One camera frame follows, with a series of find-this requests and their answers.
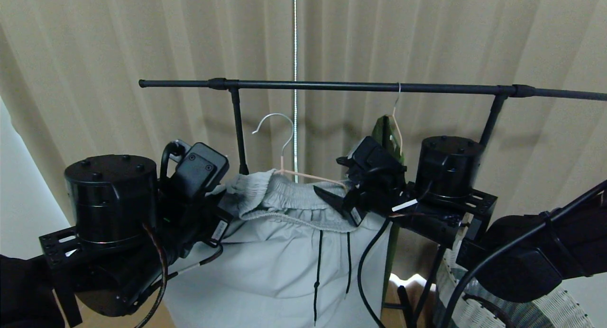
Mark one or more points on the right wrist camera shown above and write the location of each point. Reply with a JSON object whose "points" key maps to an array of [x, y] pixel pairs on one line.
{"points": [[374, 162]]}

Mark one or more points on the green printed shirt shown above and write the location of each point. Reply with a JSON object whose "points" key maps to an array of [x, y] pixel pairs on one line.
{"points": [[390, 131]]}

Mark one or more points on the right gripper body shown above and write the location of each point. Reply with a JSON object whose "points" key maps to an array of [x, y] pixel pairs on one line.
{"points": [[393, 202]]}

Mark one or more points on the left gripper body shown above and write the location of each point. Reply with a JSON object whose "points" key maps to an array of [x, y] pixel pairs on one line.
{"points": [[142, 266]]}

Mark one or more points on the black clothes rack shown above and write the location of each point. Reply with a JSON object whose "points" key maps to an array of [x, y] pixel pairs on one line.
{"points": [[332, 86]]}

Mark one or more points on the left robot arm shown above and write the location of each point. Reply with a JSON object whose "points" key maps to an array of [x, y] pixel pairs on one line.
{"points": [[109, 200]]}

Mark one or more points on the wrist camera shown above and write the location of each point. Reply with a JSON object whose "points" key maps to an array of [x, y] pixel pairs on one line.
{"points": [[199, 169], [374, 162]]}

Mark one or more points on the beige curtain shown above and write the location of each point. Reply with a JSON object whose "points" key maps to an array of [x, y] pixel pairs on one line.
{"points": [[95, 34]]}

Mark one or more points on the pink clothes hanger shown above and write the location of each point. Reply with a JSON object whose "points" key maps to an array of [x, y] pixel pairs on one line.
{"points": [[282, 164], [397, 114]]}

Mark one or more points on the pale grey garment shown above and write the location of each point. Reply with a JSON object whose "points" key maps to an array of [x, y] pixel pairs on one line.
{"points": [[265, 271]]}

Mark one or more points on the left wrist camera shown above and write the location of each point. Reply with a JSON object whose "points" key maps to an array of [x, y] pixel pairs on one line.
{"points": [[199, 169]]}

